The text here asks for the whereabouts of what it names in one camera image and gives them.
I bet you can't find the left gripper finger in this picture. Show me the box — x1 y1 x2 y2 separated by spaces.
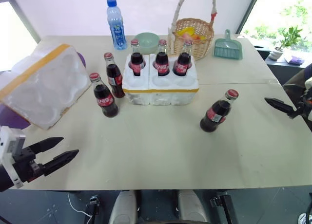
28 137 65 155
43 149 79 177

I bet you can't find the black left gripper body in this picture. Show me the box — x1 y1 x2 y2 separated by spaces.
12 147 46 184

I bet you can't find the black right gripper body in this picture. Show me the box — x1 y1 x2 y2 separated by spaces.
293 93 312 121

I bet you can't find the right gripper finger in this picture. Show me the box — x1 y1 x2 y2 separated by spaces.
280 106 298 119
264 97 294 112

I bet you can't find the white foam lid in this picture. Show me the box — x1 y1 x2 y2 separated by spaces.
0 43 92 131

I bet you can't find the glass cola bottle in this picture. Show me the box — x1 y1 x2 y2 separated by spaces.
199 89 239 133
153 39 171 77
128 38 147 77
89 72 119 118
172 39 194 77
103 52 126 99

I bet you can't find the white foam bottle holder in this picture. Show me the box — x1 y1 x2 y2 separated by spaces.
121 54 200 106

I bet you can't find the dark side table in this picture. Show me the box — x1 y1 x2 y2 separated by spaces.
253 45 312 86

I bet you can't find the purple cloth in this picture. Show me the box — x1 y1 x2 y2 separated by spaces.
284 55 306 65

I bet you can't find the potted green plant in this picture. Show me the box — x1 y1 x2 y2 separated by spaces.
269 26 303 61

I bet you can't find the green plastic dustpan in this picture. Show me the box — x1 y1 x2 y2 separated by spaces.
214 37 244 60

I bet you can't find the green hand brush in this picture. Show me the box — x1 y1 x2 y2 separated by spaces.
215 29 241 59

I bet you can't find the grey rounded shape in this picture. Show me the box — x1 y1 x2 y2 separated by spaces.
177 189 209 224
108 190 137 224

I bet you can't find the white shoe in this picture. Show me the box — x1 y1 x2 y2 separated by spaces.
298 212 312 224

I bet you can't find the orange toy fruit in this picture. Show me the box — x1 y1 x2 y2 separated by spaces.
181 33 207 41

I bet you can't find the black table leg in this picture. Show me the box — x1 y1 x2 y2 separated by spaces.
210 194 238 224

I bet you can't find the yellow toy fruit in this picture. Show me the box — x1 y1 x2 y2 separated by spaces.
177 26 196 37

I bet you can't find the blue-capped plastic water bottle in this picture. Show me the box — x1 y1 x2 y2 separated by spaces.
106 0 128 51

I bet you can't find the pale green bowl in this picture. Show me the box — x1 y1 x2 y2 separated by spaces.
134 32 160 55

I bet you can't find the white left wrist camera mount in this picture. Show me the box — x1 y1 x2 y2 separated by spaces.
0 126 26 188

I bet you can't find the white cable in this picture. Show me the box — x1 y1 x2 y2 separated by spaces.
68 192 94 224

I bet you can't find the wicker basket with handle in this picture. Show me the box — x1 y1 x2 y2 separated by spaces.
167 0 218 61

